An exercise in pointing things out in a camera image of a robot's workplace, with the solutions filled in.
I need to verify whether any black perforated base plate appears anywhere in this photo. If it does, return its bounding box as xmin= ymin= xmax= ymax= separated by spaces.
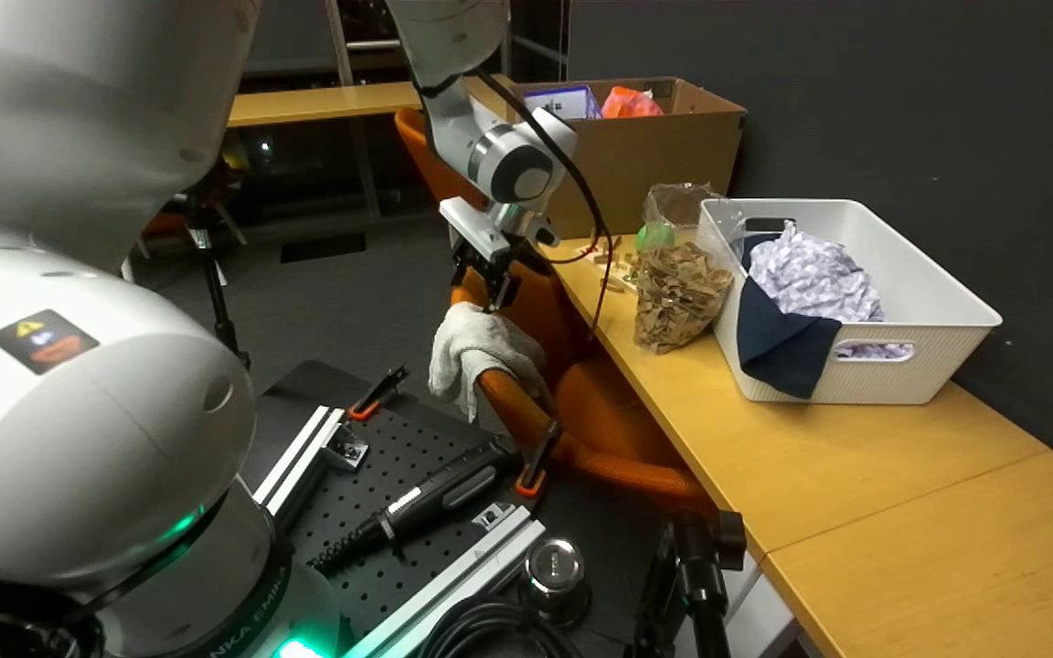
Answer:
xmin=228 ymin=358 xmax=553 ymax=643

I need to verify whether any clear bag of brown chips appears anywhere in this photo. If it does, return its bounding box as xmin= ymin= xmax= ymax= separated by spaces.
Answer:
xmin=629 ymin=180 xmax=740 ymax=358

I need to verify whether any aluminium rail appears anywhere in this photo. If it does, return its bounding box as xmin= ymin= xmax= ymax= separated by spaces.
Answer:
xmin=340 ymin=500 xmax=553 ymax=658
xmin=249 ymin=402 xmax=353 ymax=515

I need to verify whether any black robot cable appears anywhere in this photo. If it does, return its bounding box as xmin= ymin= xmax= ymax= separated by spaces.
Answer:
xmin=471 ymin=69 xmax=618 ymax=336

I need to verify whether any orange chair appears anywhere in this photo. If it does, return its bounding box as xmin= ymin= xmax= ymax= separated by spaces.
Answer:
xmin=392 ymin=106 xmax=499 ymax=213
xmin=446 ymin=242 xmax=728 ymax=524

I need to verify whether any blue purple item in box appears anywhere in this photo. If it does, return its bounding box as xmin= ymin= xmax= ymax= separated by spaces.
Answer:
xmin=522 ymin=83 xmax=602 ymax=126

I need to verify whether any orange item in box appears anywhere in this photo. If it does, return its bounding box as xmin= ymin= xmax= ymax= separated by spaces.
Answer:
xmin=598 ymin=79 xmax=668 ymax=124

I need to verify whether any purple white patterned cloth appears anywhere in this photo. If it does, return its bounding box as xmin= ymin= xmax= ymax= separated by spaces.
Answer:
xmin=748 ymin=225 xmax=888 ymax=329

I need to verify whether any black camera stand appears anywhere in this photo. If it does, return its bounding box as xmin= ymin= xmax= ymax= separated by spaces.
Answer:
xmin=180 ymin=214 xmax=256 ymax=371

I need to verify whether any white plastic washing basket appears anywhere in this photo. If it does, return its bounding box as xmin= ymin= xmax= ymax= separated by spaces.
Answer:
xmin=696 ymin=193 xmax=1007 ymax=410

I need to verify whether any orange handled clamp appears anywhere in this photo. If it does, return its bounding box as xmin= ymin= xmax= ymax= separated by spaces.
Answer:
xmin=509 ymin=416 xmax=566 ymax=507
xmin=340 ymin=363 xmax=415 ymax=432

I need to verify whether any dark blue cloth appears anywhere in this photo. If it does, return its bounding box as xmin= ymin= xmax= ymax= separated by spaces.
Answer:
xmin=737 ymin=232 xmax=844 ymax=402

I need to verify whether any large cardboard box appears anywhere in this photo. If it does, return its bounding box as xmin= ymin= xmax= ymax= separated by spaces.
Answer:
xmin=506 ymin=74 xmax=750 ymax=243

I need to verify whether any green round toy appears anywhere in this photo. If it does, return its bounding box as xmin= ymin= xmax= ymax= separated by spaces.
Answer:
xmin=633 ymin=214 xmax=685 ymax=254

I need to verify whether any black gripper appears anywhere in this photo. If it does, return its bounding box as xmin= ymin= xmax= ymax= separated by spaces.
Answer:
xmin=446 ymin=232 xmax=531 ymax=315

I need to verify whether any black handheld tool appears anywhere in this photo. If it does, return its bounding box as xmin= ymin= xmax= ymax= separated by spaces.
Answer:
xmin=305 ymin=454 xmax=518 ymax=576

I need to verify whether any coiled black cable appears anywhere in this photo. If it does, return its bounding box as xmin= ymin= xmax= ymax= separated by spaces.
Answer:
xmin=420 ymin=591 xmax=585 ymax=658

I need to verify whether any black tripod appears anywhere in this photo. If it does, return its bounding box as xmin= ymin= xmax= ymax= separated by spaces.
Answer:
xmin=633 ymin=507 xmax=750 ymax=658

